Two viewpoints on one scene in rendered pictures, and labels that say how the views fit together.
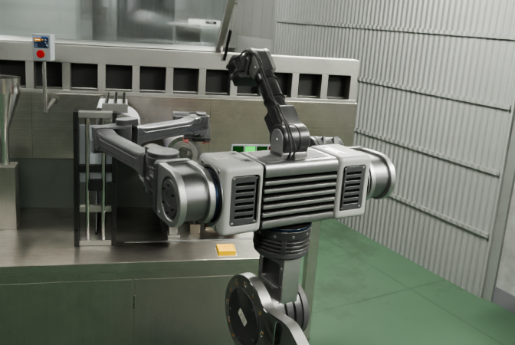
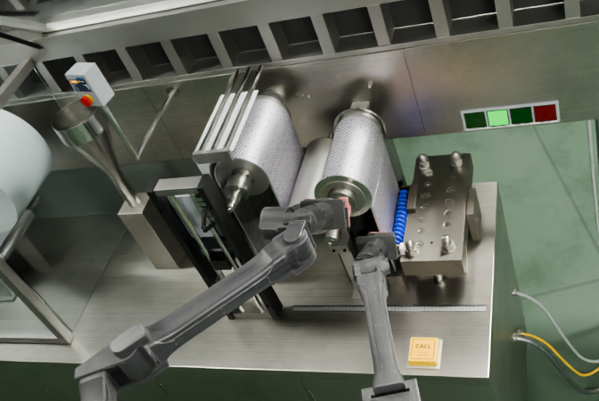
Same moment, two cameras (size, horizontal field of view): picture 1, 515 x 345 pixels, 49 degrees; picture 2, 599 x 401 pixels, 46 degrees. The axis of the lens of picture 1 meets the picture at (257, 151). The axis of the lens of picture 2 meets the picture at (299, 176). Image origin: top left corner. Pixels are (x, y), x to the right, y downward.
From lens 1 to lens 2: 1.51 m
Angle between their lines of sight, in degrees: 46
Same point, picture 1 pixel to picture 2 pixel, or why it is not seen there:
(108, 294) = (276, 388)
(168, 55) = not seen: outside the picture
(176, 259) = (346, 368)
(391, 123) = not seen: outside the picture
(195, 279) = not seen: hidden behind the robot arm
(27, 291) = (184, 379)
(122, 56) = (235, 15)
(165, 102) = (327, 68)
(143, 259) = (302, 364)
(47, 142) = (191, 141)
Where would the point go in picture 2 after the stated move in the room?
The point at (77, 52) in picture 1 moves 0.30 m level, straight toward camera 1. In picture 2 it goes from (171, 24) to (137, 91)
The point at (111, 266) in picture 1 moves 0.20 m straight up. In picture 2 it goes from (261, 372) to (233, 331)
